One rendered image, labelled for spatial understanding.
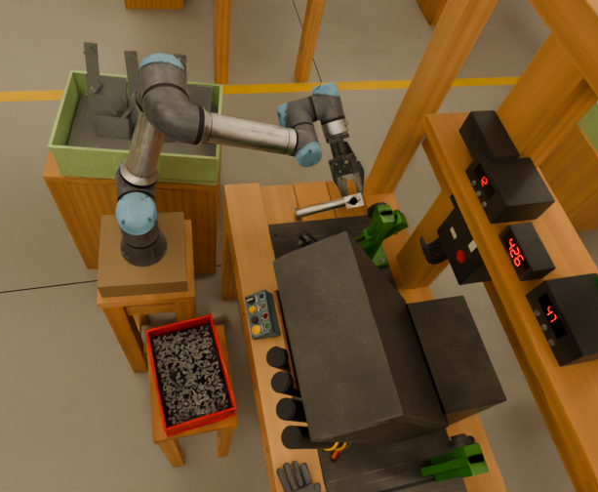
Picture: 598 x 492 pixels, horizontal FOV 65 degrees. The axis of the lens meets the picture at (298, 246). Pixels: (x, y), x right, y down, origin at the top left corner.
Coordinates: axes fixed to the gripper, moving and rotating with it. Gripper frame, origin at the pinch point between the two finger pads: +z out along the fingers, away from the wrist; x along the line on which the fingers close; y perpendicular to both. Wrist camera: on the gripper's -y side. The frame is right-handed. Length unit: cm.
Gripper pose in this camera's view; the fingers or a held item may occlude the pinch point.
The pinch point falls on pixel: (354, 198)
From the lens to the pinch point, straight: 149.7
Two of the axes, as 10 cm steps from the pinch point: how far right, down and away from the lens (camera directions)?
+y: -2.6, 2.6, -9.3
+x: 9.3, -2.0, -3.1
